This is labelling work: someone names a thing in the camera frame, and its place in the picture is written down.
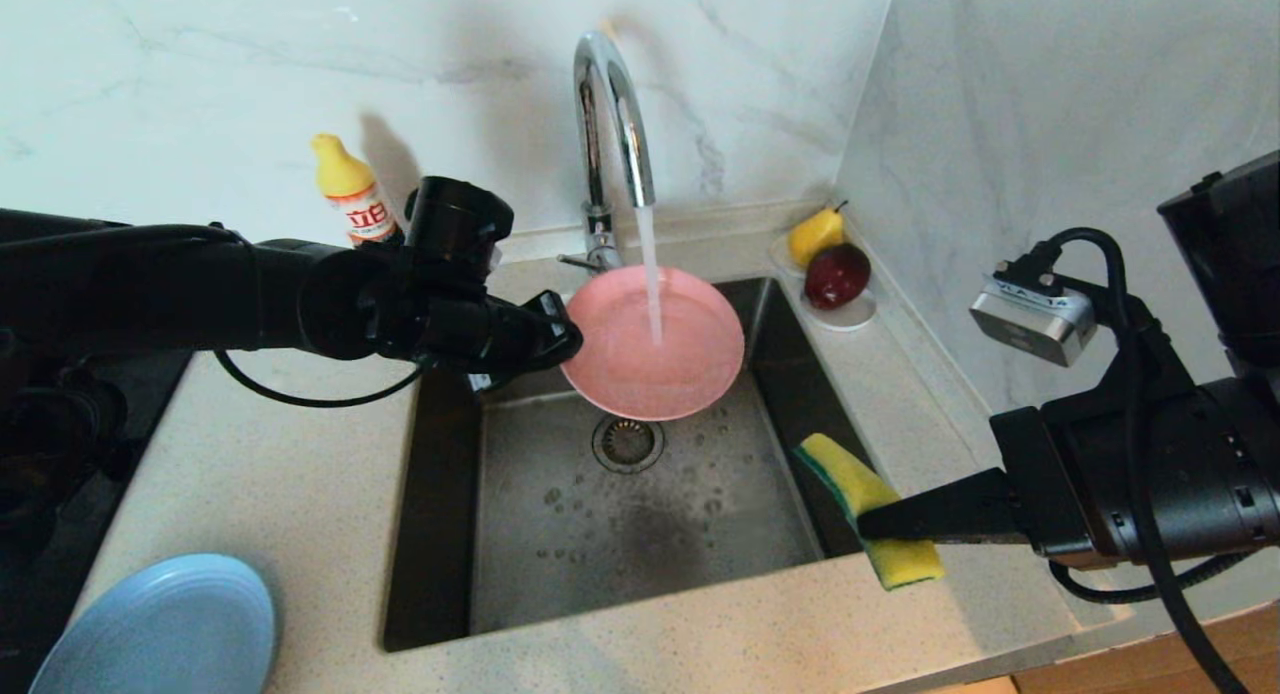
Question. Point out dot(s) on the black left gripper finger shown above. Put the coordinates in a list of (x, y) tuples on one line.
[(560, 329)]

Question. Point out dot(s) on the yellow orange dish soap bottle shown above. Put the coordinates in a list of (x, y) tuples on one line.
[(345, 179)]

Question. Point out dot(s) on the stainless steel sink basin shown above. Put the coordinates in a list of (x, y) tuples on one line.
[(560, 574)]

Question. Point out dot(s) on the yellow pear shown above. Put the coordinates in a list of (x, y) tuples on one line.
[(812, 236)]

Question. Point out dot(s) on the pink plate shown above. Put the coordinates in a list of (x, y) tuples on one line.
[(620, 364)]

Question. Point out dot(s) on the metal sink drain strainer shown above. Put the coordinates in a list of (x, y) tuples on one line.
[(628, 446)]

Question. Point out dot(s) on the small white dish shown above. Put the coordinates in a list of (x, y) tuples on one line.
[(850, 319)]

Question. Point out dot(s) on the light wooden cabinet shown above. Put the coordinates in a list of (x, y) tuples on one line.
[(1120, 664)]

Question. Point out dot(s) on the light blue plate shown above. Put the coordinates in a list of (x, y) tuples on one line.
[(160, 634)]

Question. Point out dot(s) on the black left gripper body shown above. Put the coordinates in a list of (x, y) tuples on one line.
[(450, 314)]

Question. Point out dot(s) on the yellow green sponge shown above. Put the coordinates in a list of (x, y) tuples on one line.
[(845, 474)]

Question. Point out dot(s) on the dark red apple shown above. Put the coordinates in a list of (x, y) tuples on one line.
[(838, 275)]

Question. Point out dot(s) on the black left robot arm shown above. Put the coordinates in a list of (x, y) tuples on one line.
[(150, 284)]

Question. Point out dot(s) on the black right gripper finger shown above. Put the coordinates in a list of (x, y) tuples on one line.
[(985, 542), (945, 514)]

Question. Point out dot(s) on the black glass cooktop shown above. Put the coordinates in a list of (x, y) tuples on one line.
[(50, 574)]

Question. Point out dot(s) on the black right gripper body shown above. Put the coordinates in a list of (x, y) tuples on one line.
[(1210, 464)]

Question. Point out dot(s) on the chrome gooseneck faucet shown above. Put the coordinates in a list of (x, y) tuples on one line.
[(600, 94)]

